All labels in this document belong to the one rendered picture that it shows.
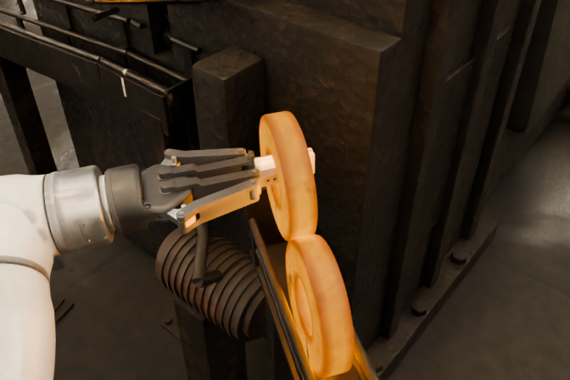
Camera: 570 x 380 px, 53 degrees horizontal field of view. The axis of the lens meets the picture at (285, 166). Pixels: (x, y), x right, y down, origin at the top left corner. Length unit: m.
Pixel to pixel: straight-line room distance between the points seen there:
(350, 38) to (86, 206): 0.44
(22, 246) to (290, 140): 0.29
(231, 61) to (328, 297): 0.48
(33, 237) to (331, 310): 0.31
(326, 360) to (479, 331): 1.02
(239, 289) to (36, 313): 0.41
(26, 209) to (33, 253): 0.05
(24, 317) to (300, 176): 0.30
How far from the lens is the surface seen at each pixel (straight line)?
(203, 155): 0.69
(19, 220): 0.63
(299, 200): 0.62
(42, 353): 0.58
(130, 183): 0.64
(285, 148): 0.62
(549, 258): 1.85
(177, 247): 1.00
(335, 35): 0.86
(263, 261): 0.75
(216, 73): 0.91
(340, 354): 0.61
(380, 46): 0.83
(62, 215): 0.64
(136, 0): 0.95
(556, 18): 1.64
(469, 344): 1.57
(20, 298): 0.59
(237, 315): 0.93
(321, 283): 0.59
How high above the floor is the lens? 1.24
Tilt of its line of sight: 38 degrees down
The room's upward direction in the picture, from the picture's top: straight up
